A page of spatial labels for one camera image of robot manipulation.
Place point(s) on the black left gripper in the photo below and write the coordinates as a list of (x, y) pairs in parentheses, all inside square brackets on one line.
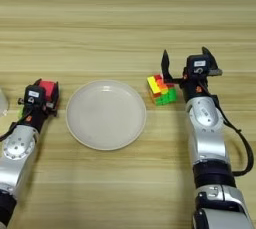
[(35, 118)]

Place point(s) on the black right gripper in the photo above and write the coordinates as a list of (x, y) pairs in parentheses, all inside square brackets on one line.
[(195, 88)]

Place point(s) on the red cube block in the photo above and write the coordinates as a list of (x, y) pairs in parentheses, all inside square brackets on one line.
[(47, 89)]

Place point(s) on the round white plate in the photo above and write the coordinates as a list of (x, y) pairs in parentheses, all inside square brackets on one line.
[(106, 114)]

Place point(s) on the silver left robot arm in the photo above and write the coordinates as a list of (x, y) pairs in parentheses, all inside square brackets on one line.
[(16, 159)]

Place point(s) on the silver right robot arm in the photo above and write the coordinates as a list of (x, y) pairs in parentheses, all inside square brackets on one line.
[(206, 129)]

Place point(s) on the black labelled box right gripper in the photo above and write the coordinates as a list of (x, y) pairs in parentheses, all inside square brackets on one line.
[(199, 64)]

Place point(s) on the black labelled box gripper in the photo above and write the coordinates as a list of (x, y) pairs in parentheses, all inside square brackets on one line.
[(199, 64), (33, 94)]

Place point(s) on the black labelled box left gripper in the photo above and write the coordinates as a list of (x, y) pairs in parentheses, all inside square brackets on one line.
[(33, 94)]

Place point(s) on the multicolour puzzle cube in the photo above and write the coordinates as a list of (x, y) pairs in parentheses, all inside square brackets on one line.
[(161, 89)]

